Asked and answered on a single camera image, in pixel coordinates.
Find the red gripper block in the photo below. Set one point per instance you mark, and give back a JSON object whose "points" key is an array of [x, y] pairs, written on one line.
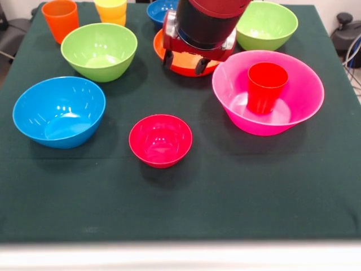
{"points": [[197, 53]]}

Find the orange bowl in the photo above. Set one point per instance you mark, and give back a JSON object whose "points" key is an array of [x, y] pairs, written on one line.
{"points": [[183, 64]]}

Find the small crimson pink bowl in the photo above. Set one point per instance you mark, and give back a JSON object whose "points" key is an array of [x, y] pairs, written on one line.
{"points": [[160, 141]]}

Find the red cup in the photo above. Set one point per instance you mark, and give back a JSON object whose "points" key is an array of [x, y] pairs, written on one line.
{"points": [[265, 93]]}

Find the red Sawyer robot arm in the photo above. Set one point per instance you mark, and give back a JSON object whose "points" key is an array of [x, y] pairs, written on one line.
{"points": [[208, 22]]}

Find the large magenta bowl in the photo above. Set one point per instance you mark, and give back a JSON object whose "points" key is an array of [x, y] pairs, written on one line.
{"points": [[234, 84]]}

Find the small dark blue bowl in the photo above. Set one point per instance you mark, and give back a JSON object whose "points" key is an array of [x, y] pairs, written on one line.
{"points": [[158, 12]]}

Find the lime green bowl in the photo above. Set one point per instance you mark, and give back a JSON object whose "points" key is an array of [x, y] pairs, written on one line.
{"points": [[268, 25], [98, 70]]}

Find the yellow cup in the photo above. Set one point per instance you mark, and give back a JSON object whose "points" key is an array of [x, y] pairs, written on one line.
{"points": [[110, 8]]}

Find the orange cup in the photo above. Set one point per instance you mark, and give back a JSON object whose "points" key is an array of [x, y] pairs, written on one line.
{"points": [[60, 19]]}

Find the dark green table cloth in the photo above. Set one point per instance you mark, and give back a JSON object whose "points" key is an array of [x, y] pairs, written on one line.
{"points": [[180, 197]]}

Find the light blue bowl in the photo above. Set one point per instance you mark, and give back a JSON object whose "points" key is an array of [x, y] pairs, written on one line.
{"points": [[56, 113]]}

